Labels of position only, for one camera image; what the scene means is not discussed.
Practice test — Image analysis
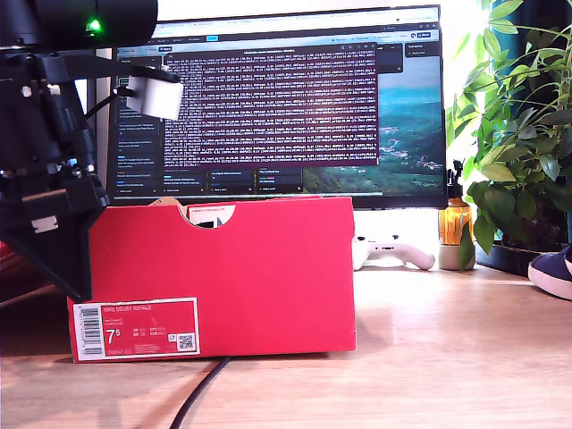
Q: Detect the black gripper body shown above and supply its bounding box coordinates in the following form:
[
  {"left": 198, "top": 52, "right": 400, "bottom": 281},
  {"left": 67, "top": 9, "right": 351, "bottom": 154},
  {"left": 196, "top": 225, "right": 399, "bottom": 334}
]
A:
[{"left": 0, "top": 155, "right": 103, "bottom": 203}]

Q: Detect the red cardboard shoebox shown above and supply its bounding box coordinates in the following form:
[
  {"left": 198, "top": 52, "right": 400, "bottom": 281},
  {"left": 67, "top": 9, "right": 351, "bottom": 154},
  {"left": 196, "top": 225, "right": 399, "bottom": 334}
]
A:
[{"left": 66, "top": 195, "right": 358, "bottom": 364}]

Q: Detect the red shoebox lid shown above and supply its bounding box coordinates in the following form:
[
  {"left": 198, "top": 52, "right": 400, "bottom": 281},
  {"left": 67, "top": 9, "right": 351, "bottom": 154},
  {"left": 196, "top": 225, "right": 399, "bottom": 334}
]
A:
[{"left": 0, "top": 240, "right": 68, "bottom": 309}]

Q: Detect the brown packing paper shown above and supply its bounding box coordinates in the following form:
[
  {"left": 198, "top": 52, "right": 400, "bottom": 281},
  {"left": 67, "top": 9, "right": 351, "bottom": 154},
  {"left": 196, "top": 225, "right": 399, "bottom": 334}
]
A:
[{"left": 147, "top": 196, "right": 198, "bottom": 229}]

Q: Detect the wide black computer monitor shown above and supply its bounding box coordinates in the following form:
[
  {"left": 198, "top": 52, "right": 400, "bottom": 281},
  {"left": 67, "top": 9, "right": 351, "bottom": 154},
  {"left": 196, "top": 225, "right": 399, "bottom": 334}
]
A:
[{"left": 106, "top": 4, "right": 449, "bottom": 210}]

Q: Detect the white game controller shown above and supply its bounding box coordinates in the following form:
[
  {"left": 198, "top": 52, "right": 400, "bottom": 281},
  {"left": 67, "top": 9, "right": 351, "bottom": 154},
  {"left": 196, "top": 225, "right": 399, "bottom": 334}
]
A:
[{"left": 352, "top": 235, "right": 437, "bottom": 272}]

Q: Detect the small white pot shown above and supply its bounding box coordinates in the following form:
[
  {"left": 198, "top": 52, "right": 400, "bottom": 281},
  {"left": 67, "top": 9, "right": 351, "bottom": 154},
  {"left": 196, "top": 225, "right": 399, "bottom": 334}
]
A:
[{"left": 437, "top": 243, "right": 477, "bottom": 273}]

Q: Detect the amber pump bottle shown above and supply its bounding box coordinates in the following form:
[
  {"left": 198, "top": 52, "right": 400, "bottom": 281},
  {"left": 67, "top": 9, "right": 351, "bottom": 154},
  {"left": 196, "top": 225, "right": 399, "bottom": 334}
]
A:
[{"left": 438, "top": 159, "right": 474, "bottom": 247}]

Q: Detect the green leafy houseplant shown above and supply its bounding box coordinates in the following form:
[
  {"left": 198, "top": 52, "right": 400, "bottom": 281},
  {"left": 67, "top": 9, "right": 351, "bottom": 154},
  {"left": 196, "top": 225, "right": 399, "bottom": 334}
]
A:
[{"left": 446, "top": 0, "right": 572, "bottom": 256}]

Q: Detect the black rectangular planter tray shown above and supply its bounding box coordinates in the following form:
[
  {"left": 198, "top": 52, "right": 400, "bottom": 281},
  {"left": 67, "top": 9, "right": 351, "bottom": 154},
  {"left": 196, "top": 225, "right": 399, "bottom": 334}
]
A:
[{"left": 474, "top": 240, "right": 572, "bottom": 279}]

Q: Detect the dark teal curtain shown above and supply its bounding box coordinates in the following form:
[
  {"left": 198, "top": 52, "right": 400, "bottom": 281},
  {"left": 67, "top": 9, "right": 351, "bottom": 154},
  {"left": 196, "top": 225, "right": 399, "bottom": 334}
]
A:
[{"left": 491, "top": 0, "right": 572, "bottom": 90}]

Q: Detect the black camera cable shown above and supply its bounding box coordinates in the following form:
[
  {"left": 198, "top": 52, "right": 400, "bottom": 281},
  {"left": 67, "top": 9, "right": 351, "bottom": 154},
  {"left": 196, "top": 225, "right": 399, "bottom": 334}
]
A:
[{"left": 83, "top": 87, "right": 131, "bottom": 122}]

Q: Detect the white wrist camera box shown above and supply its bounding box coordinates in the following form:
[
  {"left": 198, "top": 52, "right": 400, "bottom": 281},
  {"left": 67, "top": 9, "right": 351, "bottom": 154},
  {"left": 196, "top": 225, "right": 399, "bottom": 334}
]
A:
[{"left": 62, "top": 54, "right": 184, "bottom": 121}]

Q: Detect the black table cable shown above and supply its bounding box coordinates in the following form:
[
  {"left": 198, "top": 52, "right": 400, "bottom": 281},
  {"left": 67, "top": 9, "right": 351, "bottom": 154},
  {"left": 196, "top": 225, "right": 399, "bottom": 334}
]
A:
[{"left": 168, "top": 356, "right": 232, "bottom": 429}]

